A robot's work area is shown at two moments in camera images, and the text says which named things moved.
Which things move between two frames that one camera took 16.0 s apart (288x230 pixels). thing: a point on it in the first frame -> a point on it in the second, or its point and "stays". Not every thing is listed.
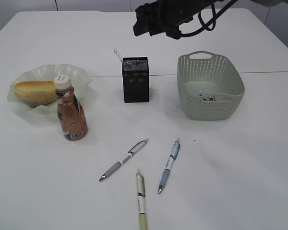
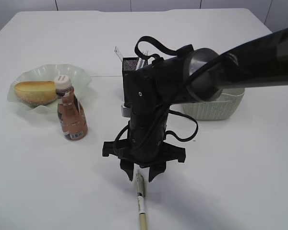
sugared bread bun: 35,93 stays
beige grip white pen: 141,200 stays
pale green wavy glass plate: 79,80 stays
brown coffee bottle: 72,119 stays
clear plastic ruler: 118,54 stays
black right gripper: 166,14 -> 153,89
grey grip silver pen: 131,153 -> 140,63
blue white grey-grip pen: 174,152 -> 145,52
